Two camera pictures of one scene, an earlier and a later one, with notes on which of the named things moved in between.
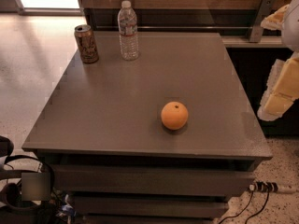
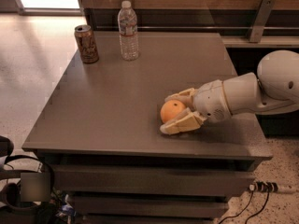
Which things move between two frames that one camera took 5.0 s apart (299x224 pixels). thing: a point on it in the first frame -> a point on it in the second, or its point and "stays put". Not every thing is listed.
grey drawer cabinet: [111, 154] stays put
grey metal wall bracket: [265, 7] stays put
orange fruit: [174, 115] stays put
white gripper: [291, 30] -> [209, 101]
